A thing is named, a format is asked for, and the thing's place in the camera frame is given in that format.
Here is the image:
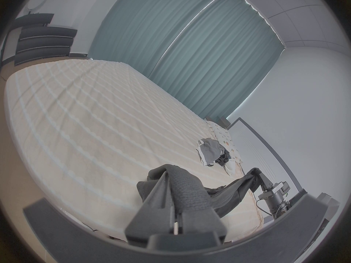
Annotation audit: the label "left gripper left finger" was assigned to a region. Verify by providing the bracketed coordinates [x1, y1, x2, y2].
[125, 171, 176, 247]

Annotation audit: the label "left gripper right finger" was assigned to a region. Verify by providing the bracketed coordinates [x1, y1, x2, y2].
[178, 208, 227, 242]

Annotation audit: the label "black trousers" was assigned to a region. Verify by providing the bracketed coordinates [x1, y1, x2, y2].
[137, 163, 262, 217]

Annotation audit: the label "bed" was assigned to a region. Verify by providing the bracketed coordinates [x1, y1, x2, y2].
[3, 59, 306, 242]

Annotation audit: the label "black garment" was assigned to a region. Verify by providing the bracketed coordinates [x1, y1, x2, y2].
[215, 150, 231, 166]

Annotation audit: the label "grey garment with white trim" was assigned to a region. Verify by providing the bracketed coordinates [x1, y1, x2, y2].
[195, 138, 224, 166]

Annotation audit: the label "white printed pillow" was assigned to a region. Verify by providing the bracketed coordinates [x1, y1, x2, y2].
[206, 120, 243, 164]

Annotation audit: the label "grey bedside table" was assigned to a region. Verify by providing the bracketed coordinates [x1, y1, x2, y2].
[204, 115, 231, 128]

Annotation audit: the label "blue-green curtain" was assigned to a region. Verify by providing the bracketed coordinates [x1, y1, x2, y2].
[148, 0, 286, 120]
[89, 0, 229, 78]

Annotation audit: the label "black chest of drawers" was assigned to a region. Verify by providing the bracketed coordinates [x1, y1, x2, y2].
[14, 13, 78, 66]

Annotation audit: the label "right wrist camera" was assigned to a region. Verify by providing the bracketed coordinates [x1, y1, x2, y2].
[274, 181, 290, 194]

